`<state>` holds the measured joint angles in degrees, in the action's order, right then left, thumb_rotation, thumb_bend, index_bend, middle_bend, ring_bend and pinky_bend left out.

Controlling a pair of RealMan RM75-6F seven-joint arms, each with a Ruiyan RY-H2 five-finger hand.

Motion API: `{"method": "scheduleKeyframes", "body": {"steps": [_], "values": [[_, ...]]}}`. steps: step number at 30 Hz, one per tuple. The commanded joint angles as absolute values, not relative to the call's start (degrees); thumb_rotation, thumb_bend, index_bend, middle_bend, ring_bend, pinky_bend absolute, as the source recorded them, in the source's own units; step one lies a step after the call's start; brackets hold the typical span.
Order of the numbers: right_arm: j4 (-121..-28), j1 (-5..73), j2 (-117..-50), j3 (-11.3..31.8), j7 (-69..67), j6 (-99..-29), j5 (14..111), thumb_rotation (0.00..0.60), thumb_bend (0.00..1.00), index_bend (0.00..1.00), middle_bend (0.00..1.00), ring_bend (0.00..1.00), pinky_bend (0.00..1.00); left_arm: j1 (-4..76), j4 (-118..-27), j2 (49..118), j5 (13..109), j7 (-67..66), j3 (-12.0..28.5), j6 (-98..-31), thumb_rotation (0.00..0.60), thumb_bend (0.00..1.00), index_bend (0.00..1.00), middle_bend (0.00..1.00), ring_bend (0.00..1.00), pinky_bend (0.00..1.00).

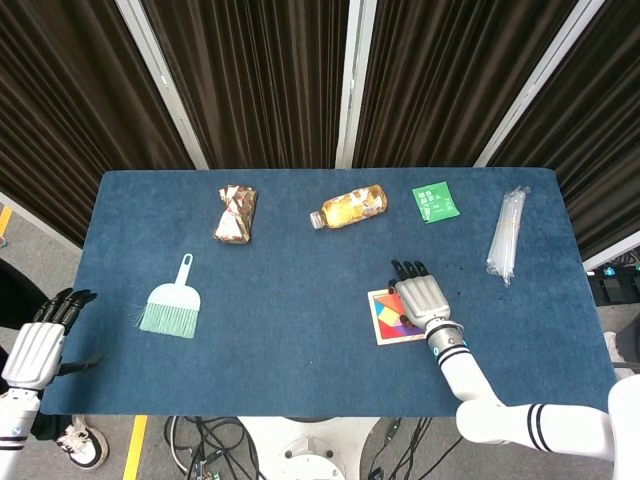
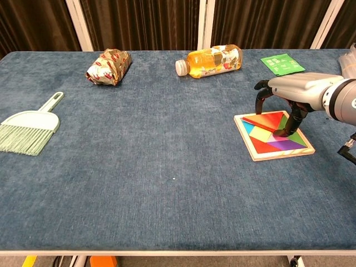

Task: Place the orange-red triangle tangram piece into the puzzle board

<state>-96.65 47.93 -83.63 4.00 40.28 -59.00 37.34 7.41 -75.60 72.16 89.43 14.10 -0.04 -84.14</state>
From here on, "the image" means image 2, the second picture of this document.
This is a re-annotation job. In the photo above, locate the orange box under table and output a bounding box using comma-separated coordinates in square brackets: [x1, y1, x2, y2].
[89, 255, 117, 267]

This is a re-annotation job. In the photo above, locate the white partition post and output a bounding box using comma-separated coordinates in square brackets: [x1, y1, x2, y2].
[65, 0, 94, 52]
[310, 0, 346, 50]
[196, 0, 216, 51]

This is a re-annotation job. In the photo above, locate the yellow square tangram piece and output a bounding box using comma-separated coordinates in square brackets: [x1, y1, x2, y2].
[249, 127, 274, 144]

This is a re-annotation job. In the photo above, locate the wooden tangram puzzle tray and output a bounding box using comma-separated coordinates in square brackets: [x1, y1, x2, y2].
[233, 110, 317, 162]

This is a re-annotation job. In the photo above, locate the red medium triangle piece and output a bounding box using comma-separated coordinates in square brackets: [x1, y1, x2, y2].
[251, 136, 283, 154]

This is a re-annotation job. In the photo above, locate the plastic bottle of amber drink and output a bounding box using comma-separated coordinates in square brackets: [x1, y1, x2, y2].
[175, 44, 243, 80]

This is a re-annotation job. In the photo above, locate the mint green hand brush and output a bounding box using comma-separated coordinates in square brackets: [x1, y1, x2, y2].
[0, 91, 65, 156]

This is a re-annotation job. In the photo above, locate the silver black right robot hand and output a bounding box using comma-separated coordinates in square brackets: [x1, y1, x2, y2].
[254, 72, 345, 139]

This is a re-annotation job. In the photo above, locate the purple parallelogram tangram piece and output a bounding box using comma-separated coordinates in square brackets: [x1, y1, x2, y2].
[268, 140, 308, 151]

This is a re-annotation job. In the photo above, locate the stack of clear plastic bags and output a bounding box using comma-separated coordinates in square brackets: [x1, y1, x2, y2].
[338, 43, 356, 80]

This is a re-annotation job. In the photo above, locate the blue velvet tablecloth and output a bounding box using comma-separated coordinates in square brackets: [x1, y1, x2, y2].
[0, 49, 356, 251]

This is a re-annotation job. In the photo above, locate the dark brown curtain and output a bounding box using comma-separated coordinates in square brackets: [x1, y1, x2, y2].
[322, 0, 356, 50]
[210, 0, 332, 50]
[80, 0, 201, 52]
[0, 0, 82, 60]

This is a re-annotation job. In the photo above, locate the green large triangle piece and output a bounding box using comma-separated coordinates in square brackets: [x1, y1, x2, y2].
[277, 115, 309, 146]

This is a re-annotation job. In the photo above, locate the crumpled gold red snack bag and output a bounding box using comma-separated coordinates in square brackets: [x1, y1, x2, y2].
[85, 48, 132, 87]

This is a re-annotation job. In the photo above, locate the cyan small triangle piece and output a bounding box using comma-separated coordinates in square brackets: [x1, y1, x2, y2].
[241, 121, 256, 136]

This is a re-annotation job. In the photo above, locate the green printed sachet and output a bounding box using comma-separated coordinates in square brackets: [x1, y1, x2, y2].
[260, 54, 306, 76]

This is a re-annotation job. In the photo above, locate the red orange triangle piece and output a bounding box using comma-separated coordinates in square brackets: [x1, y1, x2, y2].
[241, 111, 284, 132]

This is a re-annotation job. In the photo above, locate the black arm cable with connector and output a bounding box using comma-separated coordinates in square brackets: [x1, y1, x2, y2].
[337, 132, 356, 165]

